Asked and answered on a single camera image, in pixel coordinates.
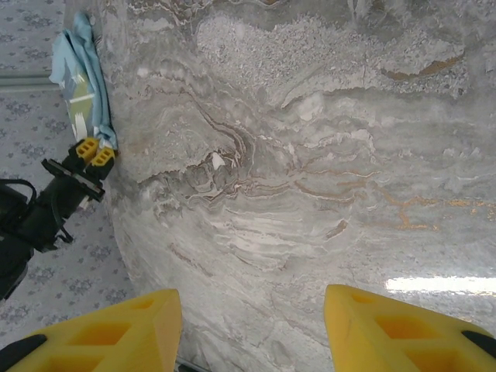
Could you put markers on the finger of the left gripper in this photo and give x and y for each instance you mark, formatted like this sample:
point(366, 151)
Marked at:
point(104, 158)
point(86, 148)

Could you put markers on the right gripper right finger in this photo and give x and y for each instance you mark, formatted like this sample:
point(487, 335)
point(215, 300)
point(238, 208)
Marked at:
point(348, 333)

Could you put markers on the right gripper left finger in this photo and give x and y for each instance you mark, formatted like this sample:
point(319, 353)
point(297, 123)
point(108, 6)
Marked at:
point(155, 310)

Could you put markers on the light blue printed t-shirt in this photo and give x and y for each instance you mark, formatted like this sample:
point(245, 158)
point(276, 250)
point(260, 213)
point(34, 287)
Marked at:
point(91, 69)

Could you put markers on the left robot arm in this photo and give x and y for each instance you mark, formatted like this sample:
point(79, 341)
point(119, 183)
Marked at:
point(13, 248)

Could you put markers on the aluminium frame post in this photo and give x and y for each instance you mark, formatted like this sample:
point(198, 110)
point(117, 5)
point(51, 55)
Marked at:
point(23, 81)

